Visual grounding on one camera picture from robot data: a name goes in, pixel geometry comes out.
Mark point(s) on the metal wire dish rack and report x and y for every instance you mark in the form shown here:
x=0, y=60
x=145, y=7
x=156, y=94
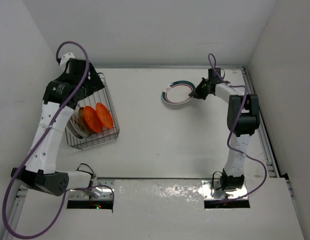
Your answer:
x=106, y=135

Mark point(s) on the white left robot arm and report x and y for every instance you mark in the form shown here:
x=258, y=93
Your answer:
x=39, y=173

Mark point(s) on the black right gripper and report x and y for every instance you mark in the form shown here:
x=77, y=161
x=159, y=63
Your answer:
x=198, y=93

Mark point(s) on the white plate teal maroon rim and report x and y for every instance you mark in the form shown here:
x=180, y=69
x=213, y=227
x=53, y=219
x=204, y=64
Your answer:
x=177, y=93

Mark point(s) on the white front foam board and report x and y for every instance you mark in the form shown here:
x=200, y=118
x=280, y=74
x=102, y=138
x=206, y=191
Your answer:
x=165, y=210

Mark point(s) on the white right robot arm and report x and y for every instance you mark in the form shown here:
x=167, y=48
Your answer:
x=242, y=121

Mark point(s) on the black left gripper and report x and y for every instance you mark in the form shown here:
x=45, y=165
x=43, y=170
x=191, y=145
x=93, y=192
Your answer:
x=93, y=84

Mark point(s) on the olive brown plate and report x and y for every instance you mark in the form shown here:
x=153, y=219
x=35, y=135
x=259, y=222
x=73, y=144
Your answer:
x=83, y=121

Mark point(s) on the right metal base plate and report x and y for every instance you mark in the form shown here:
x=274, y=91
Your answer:
x=211, y=194

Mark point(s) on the small orange plate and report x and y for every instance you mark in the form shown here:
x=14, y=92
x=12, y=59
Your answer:
x=104, y=115

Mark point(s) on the white plate green red rim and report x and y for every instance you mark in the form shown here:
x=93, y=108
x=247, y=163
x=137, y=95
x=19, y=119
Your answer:
x=72, y=130

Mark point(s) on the large orange plate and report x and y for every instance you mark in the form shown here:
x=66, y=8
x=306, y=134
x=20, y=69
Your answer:
x=92, y=119

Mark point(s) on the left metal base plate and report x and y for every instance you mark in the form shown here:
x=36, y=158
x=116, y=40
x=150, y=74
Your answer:
x=99, y=192

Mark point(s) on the metal base plate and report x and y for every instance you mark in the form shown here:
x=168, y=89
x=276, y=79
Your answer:
x=211, y=194
x=99, y=192

